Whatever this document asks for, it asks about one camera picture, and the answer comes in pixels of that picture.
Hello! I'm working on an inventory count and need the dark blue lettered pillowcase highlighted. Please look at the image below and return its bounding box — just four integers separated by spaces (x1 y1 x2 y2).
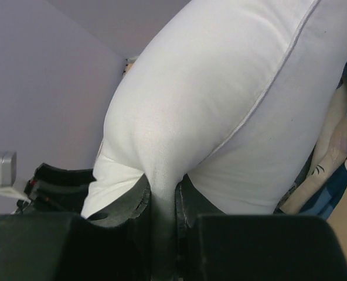
274 62 347 219

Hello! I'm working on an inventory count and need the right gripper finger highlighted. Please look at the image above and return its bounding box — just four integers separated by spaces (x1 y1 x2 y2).
176 175 224 227

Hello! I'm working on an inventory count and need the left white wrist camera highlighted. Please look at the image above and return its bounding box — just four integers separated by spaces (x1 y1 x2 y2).
0 151 28 200

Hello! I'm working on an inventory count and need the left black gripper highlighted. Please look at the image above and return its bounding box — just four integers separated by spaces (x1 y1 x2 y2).
14 163 151 228

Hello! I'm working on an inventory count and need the white pillow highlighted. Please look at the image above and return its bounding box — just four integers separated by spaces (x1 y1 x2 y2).
81 0 347 220

